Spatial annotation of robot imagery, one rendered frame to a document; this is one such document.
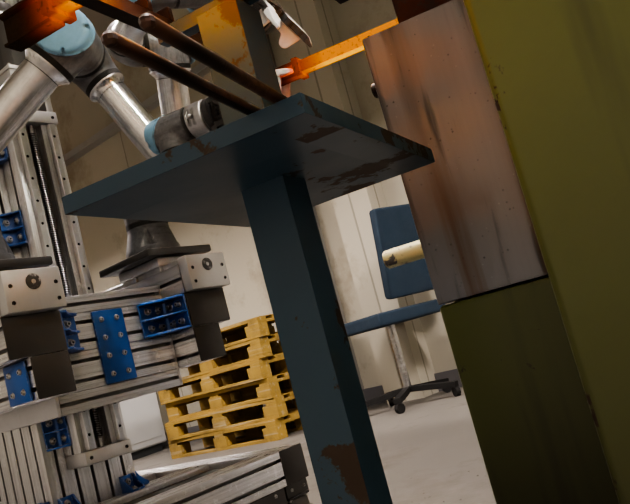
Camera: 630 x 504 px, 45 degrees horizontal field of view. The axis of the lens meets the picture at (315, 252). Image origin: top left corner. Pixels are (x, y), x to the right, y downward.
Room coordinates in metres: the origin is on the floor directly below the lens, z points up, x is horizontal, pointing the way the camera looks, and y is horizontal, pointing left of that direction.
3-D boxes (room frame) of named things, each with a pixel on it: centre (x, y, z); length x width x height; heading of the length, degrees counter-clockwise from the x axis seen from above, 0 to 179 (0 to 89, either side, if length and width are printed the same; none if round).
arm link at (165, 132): (1.57, 0.23, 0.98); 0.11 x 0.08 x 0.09; 67
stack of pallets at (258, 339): (5.30, 0.69, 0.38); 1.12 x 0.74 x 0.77; 52
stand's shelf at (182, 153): (0.90, 0.03, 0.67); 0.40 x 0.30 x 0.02; 155
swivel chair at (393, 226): (4.64, -0.35, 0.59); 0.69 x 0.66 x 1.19; 54
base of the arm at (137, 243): (2.06, 0.43, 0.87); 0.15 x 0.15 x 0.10
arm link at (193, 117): (1.53, 0.16, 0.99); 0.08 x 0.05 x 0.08; 157
